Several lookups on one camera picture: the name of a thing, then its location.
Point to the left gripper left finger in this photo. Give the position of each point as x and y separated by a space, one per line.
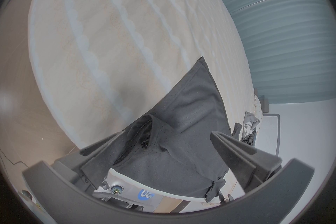
70 165

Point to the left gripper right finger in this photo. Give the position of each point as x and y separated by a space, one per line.
241 160

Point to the black T-shirt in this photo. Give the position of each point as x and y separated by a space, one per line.
183 112

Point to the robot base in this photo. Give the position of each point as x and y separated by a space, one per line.
126 183

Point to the pile of clothes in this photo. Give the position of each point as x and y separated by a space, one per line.
249 120

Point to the bed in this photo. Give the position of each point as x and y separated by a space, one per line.
105 34

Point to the white printed pillow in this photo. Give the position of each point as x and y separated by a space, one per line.
258 104

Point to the grey bedside table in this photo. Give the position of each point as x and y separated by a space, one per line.
265 106

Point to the blue-green curtain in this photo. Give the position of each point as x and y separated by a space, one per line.
288 47

